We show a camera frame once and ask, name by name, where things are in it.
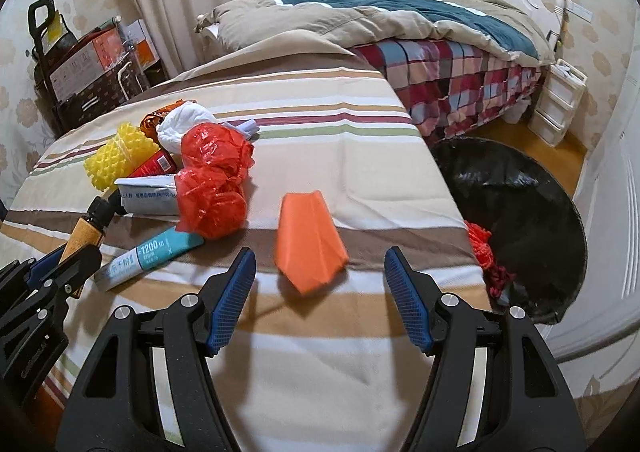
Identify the orange plastic bag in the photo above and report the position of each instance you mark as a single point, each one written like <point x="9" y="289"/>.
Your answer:
<point x="150" y="121"/>

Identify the red can with black cap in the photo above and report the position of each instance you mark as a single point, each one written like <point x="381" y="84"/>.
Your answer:
<point x="157" y="164"/>

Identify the teal white paper packet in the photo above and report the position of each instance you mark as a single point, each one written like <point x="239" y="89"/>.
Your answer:
<point x="145" y="257"/>

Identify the white door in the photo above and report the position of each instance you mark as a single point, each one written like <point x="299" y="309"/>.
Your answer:
<point x="610" y="232"/>

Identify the plaid bed sheet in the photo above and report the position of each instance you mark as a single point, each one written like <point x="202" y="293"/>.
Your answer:
<point x="450" y="76"/>

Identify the brown bottle black cap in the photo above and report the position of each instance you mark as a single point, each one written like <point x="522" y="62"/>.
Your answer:
<point x="87" y="227"/>

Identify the orange and white box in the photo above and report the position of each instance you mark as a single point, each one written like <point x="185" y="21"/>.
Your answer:
<point x="142" y="44"/>

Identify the brown cardboard box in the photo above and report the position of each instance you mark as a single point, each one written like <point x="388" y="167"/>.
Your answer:
<point x="82" y="61"/>

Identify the lavender cloth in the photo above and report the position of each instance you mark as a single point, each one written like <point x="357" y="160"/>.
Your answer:
<point x="245" y="126"/>

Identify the white bed with bedding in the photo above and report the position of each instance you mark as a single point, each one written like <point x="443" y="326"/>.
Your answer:
<point x="310" y="16"/>

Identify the white wall outlet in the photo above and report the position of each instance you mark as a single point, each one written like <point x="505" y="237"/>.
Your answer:
<point x="577" y="7"/>

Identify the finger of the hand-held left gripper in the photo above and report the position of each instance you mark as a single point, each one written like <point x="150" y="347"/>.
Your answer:
<point x="70" y="274"/>
<point x="42" y="266"/>

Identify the red plastic bag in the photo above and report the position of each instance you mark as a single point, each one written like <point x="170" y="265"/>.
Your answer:
<point x="215" y="149"/>
<point x="212" y="204"/>

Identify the red mesh bag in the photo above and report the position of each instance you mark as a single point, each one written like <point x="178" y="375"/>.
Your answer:
<point x="482" y="247"/>

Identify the striped tablecloth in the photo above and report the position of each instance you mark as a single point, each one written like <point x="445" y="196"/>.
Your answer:
<point x="310" y="131"/>

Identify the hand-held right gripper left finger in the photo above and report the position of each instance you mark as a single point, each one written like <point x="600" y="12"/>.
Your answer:
<point x="235" y="297"/>

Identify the yellow tag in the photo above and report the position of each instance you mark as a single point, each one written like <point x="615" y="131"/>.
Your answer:
<point x="57" y="31"/>

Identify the yellow bumpy foam sheet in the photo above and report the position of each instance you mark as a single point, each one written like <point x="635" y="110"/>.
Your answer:
<point x="120" y="154"/>

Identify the white crumpled cloth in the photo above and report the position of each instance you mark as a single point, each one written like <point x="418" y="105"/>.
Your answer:
<point x="182" y="124"/>

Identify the orange paper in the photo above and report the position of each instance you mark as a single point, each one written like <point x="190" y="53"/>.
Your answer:
<point x="310" y="247"/>

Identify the black trolley cart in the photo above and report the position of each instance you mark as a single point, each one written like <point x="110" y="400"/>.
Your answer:
<point x="37" y="31"/>

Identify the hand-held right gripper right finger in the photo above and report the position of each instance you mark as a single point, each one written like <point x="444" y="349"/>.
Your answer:
<point x="407" y="302"/>

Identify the white plastic drawer unit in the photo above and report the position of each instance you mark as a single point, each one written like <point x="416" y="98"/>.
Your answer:
<point x="555" y="101"/>

